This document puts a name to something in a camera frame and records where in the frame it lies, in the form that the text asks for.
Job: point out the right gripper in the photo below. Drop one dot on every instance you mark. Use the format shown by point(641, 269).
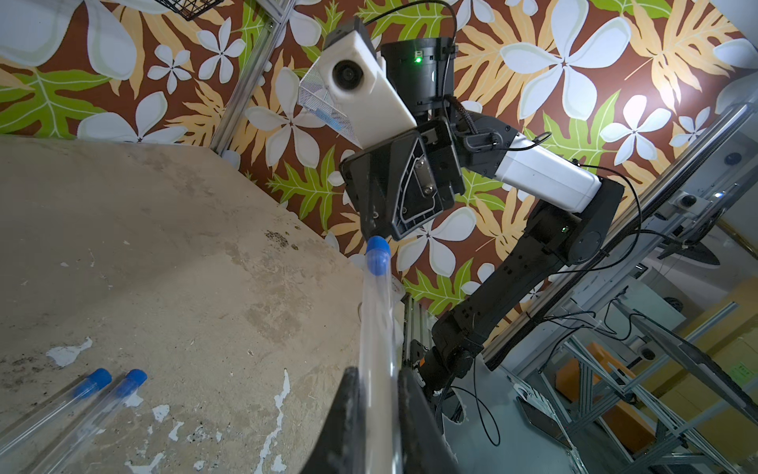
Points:
point(402, 183)

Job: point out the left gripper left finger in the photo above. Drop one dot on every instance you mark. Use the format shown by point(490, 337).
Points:
point(340, 445)

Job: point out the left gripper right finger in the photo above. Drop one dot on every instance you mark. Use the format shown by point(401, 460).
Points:
point(423, 448)

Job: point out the blue stopper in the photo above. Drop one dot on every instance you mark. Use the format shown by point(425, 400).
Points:
point(92, 384)
point(131, 383)
point(378, 256)

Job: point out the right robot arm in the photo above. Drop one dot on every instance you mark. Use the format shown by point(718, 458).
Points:
point(568, 225)

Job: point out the white mesh basket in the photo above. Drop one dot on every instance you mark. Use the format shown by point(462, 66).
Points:
point(316, 100)

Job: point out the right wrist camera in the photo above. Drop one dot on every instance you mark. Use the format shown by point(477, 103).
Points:
point(357, 84)

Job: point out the black wire basket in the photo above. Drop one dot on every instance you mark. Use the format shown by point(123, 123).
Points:
point(190, 9)

